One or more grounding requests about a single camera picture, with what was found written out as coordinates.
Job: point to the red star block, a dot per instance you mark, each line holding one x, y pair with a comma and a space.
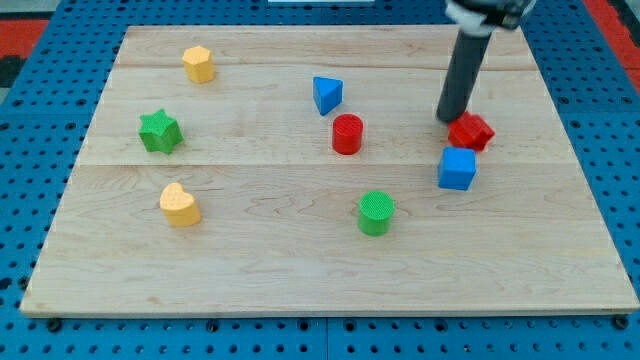
470, 131

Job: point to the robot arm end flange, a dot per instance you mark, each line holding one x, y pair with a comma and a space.
480, 18

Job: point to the green star block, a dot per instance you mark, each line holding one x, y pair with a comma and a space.
159, 132

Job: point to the red cylinder block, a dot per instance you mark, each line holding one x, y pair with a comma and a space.
347, 133

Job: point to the green cylinder block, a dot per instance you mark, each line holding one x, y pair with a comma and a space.
376, 209

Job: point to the blue triangle block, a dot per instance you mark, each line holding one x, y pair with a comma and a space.
327, 94

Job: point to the wooden board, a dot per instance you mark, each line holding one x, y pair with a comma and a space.
279, 206

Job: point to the blue cube block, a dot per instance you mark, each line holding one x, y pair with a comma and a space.
456, 168

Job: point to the yellow heart block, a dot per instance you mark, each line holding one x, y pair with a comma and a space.
178, 206

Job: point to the yellow hexagon block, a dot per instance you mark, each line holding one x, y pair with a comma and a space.
198, 64

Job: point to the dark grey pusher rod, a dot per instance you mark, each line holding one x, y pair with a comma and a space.
467, 57

